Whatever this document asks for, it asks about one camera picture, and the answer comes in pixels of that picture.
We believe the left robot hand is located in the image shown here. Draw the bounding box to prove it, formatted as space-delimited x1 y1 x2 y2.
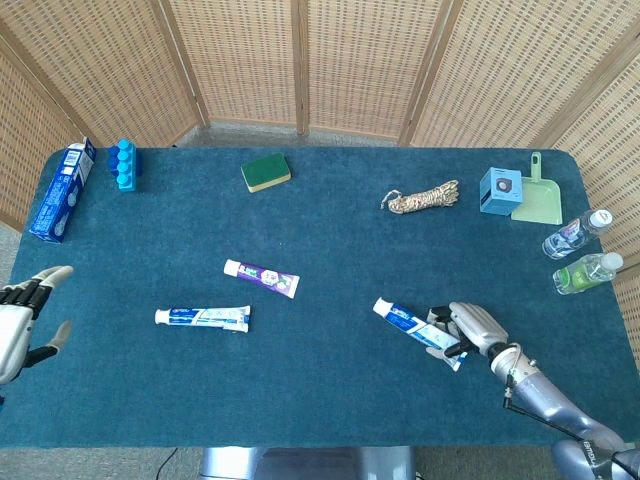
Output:
0 265 75 386

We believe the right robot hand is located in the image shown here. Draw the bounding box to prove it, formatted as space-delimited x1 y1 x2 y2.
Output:
425 301 511 362

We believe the blue white toothpaste tube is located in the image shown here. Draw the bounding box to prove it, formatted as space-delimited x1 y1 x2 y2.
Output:
372 297 469 372
154 305 252 334

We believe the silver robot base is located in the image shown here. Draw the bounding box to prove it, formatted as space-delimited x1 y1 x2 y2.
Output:
199 446 417 480

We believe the white blue carton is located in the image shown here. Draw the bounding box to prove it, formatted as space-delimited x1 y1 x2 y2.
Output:
28 137 97 244

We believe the purple toothpaste tube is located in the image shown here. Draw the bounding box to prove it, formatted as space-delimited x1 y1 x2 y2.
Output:
223 258 301 300

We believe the green liquid plastic bottle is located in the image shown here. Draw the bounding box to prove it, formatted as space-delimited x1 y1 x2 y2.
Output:
552 251 625 296

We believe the clear water bottle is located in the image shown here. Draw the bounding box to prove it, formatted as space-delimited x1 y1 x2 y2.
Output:
542 208 614 260

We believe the light blue cardboard box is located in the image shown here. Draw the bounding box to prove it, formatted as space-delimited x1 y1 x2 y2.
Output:
479 166 525 217

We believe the light green plastic dustpan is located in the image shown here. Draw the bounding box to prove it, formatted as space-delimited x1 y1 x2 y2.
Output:
510 151 564 225

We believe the teal table cloth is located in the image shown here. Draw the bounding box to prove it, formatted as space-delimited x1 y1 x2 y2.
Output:
0 146 639 450

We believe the blue toy building block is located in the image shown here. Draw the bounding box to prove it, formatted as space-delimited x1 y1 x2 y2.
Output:
107 140 143 192

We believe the green yellow sponge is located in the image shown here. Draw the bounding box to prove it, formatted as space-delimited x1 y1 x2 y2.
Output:
240 152 294 194

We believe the woven bamboo folding screen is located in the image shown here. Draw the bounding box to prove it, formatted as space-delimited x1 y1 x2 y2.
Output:
0 0 640 374

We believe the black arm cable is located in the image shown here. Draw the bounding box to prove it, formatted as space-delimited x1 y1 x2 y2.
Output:
502 344 640 471

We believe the beige braided rope bundle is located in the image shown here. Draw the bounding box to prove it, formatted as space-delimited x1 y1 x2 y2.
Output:
380 179 461 215

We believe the black floor cable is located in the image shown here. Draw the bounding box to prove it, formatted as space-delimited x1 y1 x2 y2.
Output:
155 447 180 480

